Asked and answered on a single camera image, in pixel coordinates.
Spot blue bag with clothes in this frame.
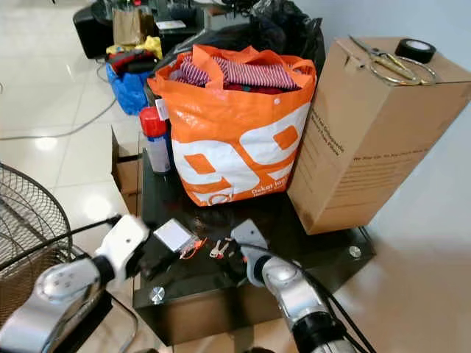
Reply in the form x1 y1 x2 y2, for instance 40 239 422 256
105 35 164 116

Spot black tape roll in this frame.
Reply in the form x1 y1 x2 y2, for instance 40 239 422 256
394 38 437 65

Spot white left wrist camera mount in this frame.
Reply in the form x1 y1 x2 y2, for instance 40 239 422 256
94 215 150 278

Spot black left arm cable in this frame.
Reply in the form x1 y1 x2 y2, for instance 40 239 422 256
0 214 123 271

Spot tall brown cardboard box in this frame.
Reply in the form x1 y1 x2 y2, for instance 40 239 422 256
286 36 471 235

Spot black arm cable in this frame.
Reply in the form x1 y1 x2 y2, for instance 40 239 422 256
308 271 378 353
0 214 123 271

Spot black glass table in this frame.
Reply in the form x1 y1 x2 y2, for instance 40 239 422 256
132 131 377 347

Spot black rubbish bag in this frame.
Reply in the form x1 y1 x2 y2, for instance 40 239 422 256
163 0 327 74

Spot brown paper bag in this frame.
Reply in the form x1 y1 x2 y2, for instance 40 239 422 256
112 7 156 48

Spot grey floor cable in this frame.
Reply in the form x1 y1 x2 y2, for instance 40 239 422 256
0 70 121 141

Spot black wire cage fan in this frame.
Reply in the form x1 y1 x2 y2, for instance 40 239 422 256
0 163 74 326

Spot red capped spray can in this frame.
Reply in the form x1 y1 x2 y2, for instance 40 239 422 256
139 107 172 175

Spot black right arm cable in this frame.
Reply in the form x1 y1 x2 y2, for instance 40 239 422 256
308 271 378 353

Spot small brown cardboard box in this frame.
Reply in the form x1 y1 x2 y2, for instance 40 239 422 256
110 120 145 215

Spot gold handled scissors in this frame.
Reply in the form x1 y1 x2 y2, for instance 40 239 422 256
348 35 439 88

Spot red striped cloth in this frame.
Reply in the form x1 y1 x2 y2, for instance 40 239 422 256
171 56 302 92

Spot keys with white tag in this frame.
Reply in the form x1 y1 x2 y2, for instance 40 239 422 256
154 218 238 262

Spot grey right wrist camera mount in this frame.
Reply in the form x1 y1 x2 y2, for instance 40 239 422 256
229 218 270 260

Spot orange and white shopping bag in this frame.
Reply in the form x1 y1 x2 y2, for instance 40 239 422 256
147 43 318 207

